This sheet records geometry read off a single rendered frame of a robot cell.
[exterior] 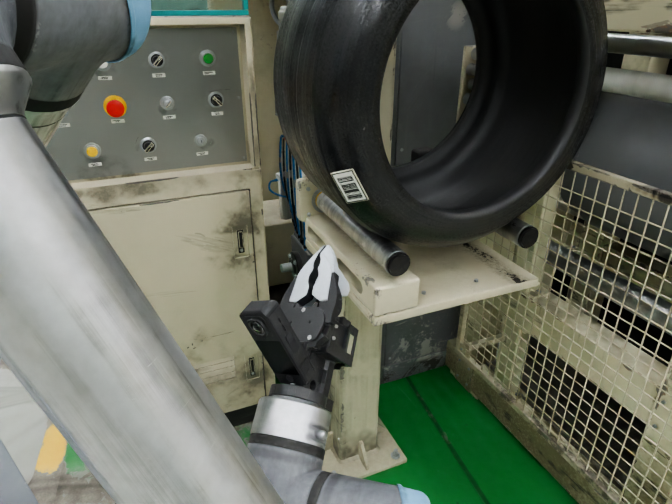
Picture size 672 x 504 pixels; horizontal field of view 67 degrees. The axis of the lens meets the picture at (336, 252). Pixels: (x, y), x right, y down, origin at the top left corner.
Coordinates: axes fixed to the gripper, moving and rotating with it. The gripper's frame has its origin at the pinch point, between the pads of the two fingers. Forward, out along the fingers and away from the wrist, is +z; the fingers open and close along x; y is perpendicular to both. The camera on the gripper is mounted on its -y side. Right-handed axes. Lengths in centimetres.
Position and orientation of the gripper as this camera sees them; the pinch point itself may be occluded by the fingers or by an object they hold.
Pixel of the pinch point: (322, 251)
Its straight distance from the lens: 68.9
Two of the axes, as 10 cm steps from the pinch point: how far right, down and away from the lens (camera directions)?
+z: 2.0, -8.7, 4.5
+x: 8.3, -1.0, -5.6
